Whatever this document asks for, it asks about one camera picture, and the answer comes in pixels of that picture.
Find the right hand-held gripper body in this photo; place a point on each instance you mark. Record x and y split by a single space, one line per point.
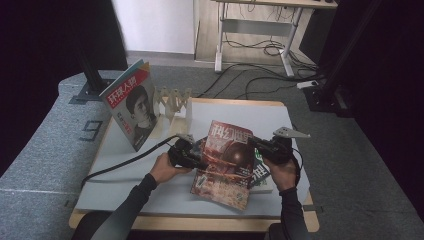
280 150

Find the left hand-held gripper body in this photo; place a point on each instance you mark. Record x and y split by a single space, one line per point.
183 155

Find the red-brown cover magazine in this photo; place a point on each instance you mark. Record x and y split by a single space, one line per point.
226 166

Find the white magazine green title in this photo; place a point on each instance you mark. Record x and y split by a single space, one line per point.
266 190

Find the beige expandable book rack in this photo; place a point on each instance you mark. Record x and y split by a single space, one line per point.
176 110

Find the portrait cover magazine red title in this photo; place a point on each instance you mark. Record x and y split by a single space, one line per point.
133 106

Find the person's left hand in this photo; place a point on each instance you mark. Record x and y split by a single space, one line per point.
165 171

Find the person's right hand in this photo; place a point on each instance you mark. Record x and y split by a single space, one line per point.
285 176

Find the wooden table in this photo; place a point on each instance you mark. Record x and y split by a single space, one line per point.
200 224

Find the white power strip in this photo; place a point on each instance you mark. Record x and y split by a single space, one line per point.
307 84

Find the wooden desk with metal legs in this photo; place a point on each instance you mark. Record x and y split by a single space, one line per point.
256 27

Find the black stand with square base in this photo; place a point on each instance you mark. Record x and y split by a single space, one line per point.
91 86

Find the light wooden panel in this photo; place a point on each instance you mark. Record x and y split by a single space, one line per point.
206 33

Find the black slanted stand post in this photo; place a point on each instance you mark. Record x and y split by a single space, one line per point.
343 56

